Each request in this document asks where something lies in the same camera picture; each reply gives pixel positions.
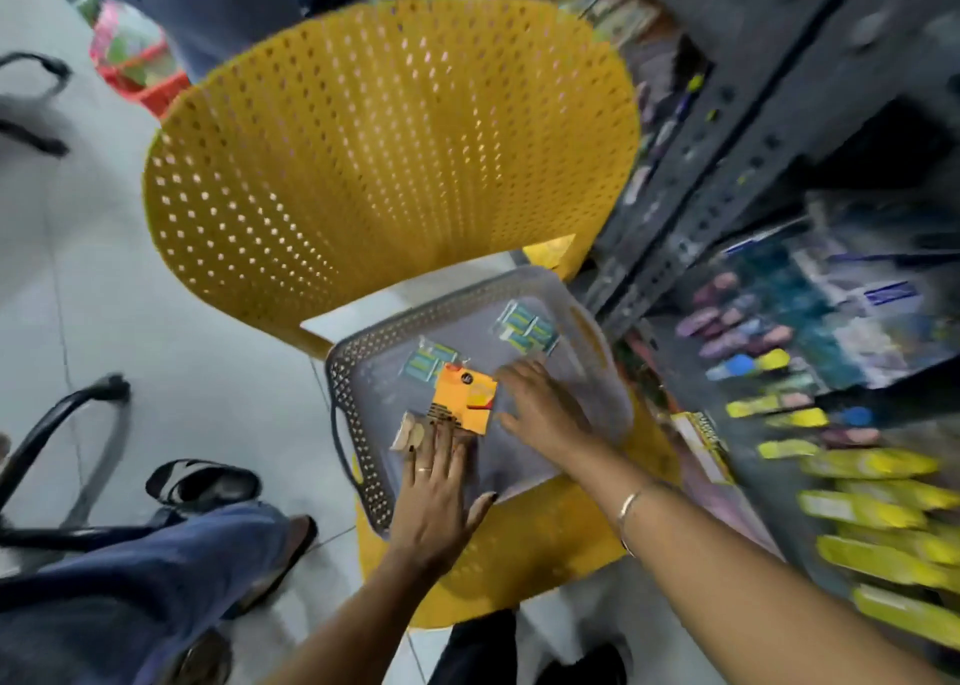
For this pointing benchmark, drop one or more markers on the person's right hand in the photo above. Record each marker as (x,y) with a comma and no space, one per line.
(547,414)

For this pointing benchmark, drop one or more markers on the person's left hand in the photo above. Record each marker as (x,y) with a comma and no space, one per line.
(431,512)

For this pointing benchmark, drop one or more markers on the person's left middle finger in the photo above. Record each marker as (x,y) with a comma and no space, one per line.
(442,452)

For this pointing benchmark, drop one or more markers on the person's right thumb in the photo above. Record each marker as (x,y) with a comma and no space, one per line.
(512,422)

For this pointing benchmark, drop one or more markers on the person's left thumb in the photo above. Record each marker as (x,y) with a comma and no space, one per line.
(484,508)

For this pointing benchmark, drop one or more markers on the person's right forearm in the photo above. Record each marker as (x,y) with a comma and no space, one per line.
(735,594)

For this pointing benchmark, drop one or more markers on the person's left forearm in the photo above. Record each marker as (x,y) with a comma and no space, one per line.
(352,624)

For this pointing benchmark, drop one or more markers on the grey perforated plastic basket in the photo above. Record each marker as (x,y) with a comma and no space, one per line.
(517,422)

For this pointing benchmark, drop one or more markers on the small beige packet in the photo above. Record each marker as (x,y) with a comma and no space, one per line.
(407,431)

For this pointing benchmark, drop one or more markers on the orange yellow packet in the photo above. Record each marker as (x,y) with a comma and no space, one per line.
(465,399)

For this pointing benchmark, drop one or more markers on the green blue sachet strip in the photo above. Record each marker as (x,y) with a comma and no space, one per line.
(427,362)
(529,328)

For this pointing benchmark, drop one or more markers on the brown sandal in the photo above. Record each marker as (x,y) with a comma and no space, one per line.
(289,557)

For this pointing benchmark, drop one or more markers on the yellow printed box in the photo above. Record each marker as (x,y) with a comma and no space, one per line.
(701,444)

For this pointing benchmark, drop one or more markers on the row of pink purple packets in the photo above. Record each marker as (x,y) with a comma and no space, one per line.
(724,321)

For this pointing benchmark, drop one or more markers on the black white sandal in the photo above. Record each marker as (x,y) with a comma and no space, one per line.
(202,484)

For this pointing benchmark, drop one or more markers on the yellow perforated plastic chair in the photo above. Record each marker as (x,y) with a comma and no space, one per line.
(375,159)

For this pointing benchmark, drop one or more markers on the person's blue jeans leg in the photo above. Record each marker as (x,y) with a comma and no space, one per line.
(127,594)

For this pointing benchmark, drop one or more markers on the pile of blue white packets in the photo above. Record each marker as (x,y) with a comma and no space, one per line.
(862,309)

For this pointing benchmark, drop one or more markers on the row of yellow green packets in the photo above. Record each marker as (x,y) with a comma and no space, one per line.
(870,512)

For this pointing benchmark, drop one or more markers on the grey metal shelf rack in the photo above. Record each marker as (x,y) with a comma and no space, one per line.
(750,84)

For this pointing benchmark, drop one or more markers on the red plastic basket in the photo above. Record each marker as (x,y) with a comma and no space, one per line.
(139,69)

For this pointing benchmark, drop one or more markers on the green plastic bottle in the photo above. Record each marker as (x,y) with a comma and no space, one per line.
(84,2)

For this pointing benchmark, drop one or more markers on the black metal chair frame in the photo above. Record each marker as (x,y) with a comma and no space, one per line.
(52,437)

